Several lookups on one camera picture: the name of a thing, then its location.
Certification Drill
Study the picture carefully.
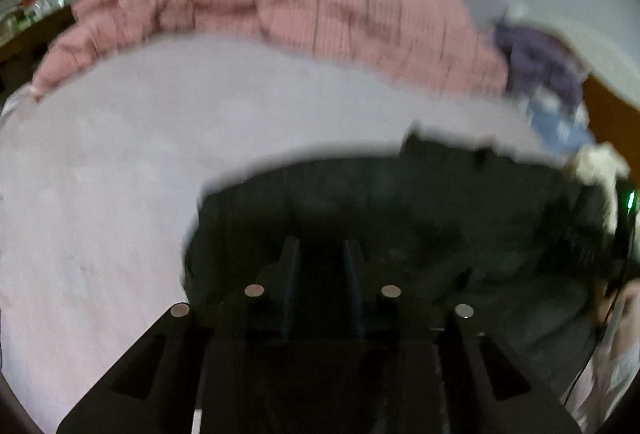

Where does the purple fleece garment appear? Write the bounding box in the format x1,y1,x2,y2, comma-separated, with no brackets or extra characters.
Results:
492,24,586,111

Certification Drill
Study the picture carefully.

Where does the wooden headboard with white trim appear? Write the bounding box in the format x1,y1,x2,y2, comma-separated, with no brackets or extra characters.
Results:
500,4,640,195

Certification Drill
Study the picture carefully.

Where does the cream garment with dark print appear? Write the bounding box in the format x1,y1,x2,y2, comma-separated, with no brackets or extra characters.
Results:
570,144,632,235

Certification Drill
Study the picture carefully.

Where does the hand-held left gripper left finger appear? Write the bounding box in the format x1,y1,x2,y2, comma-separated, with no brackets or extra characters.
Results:
56,236,302,434

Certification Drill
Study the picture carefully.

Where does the blue flower print pillow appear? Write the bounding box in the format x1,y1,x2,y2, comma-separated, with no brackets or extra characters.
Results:
525,91,597,155

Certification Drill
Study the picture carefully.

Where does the black jacket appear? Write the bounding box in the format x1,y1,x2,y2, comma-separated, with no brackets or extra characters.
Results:
182,124,621,395

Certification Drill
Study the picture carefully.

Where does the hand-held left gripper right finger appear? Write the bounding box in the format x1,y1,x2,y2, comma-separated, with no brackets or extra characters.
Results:
342,239,583,434

